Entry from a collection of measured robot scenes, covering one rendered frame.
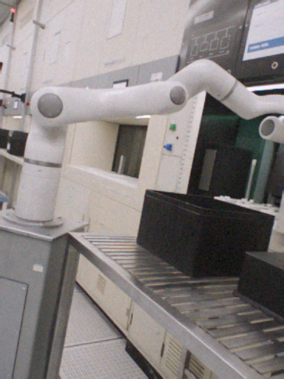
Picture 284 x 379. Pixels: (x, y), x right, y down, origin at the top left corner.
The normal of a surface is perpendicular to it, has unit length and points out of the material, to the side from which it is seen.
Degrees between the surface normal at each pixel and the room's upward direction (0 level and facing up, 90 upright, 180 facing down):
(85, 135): 90
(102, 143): 90
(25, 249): 90
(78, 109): 93
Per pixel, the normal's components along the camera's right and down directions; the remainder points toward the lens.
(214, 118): 0.52, 0.16
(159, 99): -0.42, 0.20
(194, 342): -0.83, -0.11
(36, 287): -0.22, 0.04
